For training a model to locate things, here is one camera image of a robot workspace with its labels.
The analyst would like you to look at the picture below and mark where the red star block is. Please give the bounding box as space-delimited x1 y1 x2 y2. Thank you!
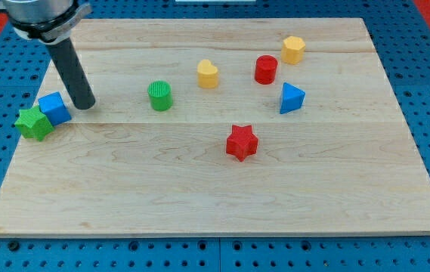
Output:
226 125 259 162

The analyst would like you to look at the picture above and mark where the light wooden board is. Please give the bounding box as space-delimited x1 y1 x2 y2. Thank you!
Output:
0 18 430 238

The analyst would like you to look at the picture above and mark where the yellow heart block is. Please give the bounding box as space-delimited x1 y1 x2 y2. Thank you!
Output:
196 59 219 88

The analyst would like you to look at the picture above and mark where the green cylinder block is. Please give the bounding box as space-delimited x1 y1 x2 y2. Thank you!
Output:
147 80 173 111

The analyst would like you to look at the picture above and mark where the blue triangle block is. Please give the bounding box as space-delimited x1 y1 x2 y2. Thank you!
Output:
280 82 305 114

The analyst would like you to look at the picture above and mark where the red cylinder block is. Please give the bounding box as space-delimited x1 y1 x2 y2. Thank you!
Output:
254 55 278 85

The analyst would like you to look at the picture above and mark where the yellow hexagon block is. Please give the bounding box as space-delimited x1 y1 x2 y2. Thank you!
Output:
280 36 306 65

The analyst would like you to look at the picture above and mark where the blue cube block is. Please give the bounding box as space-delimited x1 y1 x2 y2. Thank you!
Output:
38 92 72 126

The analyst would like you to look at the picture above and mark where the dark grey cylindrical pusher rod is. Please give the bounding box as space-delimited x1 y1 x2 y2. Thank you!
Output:
46 38 96 110

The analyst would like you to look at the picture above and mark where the green star block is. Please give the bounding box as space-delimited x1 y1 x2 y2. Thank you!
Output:
14 106 54 141

